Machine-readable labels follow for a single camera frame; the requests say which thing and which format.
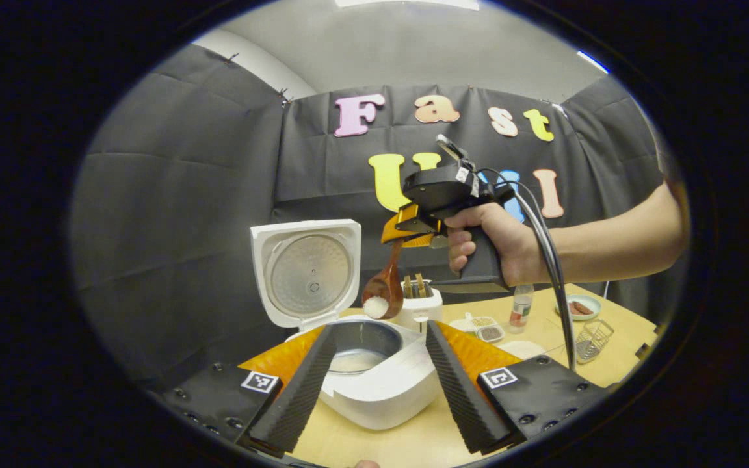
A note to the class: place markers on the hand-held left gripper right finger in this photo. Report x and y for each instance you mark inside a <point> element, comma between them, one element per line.
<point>462,396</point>

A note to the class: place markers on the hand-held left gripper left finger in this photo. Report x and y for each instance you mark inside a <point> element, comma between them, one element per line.
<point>303,396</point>

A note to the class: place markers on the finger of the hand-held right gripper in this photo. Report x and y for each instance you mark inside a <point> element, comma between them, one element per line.
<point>421,240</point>
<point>393,229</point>

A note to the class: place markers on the brown wooden spoon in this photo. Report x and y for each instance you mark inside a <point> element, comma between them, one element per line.
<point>384,289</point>

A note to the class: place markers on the clear box of rice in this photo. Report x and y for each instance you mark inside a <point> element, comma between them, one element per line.
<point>523,350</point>

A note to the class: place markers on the white rice cooker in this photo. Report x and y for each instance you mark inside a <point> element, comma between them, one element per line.
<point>381,390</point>

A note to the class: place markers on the brown bread slice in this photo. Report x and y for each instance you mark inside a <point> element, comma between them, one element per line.
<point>420,284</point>
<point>407,286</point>

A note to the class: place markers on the white toaster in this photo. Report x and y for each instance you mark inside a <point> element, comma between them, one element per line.
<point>420,311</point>

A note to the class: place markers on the white divided seasoning dish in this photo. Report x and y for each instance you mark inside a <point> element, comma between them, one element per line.
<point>485,328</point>

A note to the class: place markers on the clear plastic bottle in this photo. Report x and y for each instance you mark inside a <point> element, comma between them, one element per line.
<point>521,312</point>

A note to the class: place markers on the brown steak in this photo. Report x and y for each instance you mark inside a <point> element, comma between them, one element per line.
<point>576,309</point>
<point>586,307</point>

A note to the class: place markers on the pale green plate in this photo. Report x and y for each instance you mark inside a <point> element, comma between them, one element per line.
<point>592,307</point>

